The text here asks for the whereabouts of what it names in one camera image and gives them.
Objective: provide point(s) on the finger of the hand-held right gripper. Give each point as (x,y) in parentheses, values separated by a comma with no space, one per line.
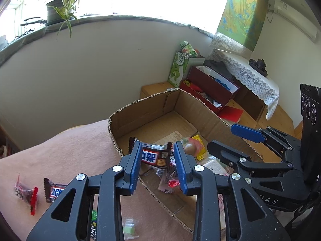
(247,131)
(225,153)

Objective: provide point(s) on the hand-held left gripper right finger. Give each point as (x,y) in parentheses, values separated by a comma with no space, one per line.
(183,170)

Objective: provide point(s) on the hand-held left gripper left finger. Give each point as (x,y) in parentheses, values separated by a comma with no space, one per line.
(133,170)

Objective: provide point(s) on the clear red candy wrapper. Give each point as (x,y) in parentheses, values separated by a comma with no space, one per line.
(173,183)

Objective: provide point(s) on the clear round candy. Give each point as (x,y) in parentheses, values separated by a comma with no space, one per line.
(190,147)

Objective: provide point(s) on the yellow snack packet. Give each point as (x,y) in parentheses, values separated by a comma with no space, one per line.
(200,153)

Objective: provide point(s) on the brown chocolate bar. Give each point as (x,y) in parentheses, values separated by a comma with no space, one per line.
(54,192)
(154,155)

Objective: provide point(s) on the cardboard box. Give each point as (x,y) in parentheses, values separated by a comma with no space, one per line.
(155,120)

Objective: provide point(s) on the red paper folder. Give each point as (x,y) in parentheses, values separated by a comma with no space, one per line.
(232,113)

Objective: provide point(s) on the wooden cabinet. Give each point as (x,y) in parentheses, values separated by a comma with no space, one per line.
(250,105)

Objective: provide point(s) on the white lace cloth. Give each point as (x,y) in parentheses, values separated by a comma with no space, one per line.
(253,80)

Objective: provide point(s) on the dark red box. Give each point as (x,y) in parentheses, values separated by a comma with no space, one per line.
(210,87)

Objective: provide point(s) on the clear green candy packet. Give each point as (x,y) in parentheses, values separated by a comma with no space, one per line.
(130,229)

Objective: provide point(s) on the pink table cloth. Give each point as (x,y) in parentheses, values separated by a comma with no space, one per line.
(75,150)

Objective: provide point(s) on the dark ornament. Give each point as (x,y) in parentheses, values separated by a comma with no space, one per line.
(258,65)

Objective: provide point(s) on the black green snack packet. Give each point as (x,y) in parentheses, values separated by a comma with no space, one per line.
(94,227)

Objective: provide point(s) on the green paper bag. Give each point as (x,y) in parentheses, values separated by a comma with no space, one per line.
(179,70)

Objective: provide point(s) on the grey patterned cloth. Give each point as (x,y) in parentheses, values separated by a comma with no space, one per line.
(225,42)

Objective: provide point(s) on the green snack bag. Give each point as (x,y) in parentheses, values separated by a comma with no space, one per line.
(188,49)

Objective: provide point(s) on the red clear dark candy packet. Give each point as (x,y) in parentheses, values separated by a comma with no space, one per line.
(25,193)

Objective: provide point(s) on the white air conditioner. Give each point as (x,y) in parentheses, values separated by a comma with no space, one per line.
(296,17)

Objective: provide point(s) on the potted spider plant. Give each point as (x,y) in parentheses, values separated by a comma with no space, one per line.
(60,10)

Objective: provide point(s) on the landscape wall poster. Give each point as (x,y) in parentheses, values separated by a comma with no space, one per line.
(243,12)

